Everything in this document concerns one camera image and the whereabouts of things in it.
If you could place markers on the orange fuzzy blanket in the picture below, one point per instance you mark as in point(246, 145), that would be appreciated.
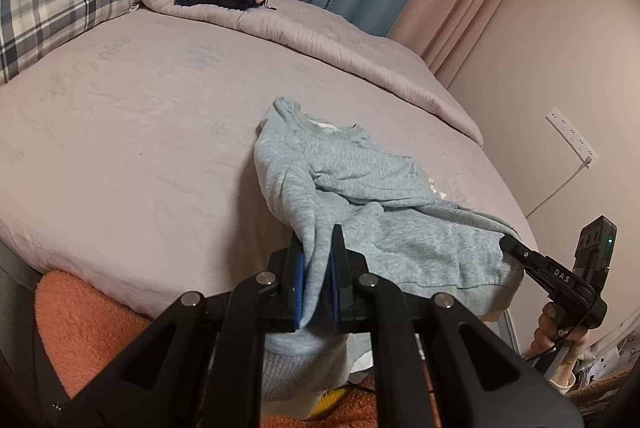
point(82, 330)

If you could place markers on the right hand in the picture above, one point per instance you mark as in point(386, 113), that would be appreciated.
point(547, 333)

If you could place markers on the white wall power strip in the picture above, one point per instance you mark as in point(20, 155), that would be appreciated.
point(572, 137)

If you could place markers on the grey sweatshirt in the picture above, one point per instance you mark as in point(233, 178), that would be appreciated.
point(316, 177)

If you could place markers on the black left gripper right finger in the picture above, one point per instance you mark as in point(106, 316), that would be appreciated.
point(435, 364)

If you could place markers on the pink bed sheet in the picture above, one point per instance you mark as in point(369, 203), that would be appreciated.
point(127, 155)

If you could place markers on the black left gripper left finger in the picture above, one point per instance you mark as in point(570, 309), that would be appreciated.
point(199, 364)

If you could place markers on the pink folded duvet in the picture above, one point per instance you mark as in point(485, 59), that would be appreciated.
point(332, 39)

